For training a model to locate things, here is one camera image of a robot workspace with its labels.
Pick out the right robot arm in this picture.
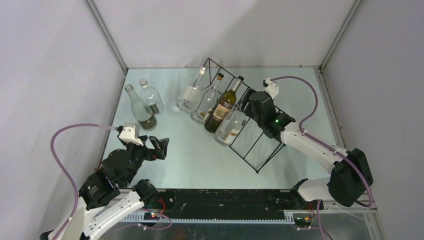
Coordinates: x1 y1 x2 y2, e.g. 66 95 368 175
241 89 374 209

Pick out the clear bottle white frosted label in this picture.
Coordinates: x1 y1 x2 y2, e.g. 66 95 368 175
176 66 207 113

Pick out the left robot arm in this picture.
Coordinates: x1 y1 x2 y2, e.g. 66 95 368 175
39 135 170 240

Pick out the clear bottle cork stopper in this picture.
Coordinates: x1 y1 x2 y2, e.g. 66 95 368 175
190 72 224 124

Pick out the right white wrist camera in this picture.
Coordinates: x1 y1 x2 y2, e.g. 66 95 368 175
262 77 279 100

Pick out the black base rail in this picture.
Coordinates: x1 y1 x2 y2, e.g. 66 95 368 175
124 189 378 239

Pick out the clear bottle brown cork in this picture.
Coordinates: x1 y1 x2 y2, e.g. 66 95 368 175
214 107 248 147

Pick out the short clear bottle white cap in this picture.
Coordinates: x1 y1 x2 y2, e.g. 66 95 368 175
138 78 165 116

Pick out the dark green wine bottle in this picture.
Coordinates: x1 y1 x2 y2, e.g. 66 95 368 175
204 75 244 134

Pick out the tall clear champagne label bottle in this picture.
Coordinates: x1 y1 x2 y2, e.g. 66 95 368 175
124 84 157 131

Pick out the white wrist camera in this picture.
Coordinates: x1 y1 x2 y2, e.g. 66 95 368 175
116 123 144 147
262 77 279 100

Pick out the black wire wine rack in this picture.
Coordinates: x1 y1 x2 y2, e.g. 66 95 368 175
204 58 286 174

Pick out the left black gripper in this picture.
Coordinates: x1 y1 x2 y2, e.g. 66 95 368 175
122 134 170 186

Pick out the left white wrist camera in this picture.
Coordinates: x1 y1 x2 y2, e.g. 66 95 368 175
116 123 144 147

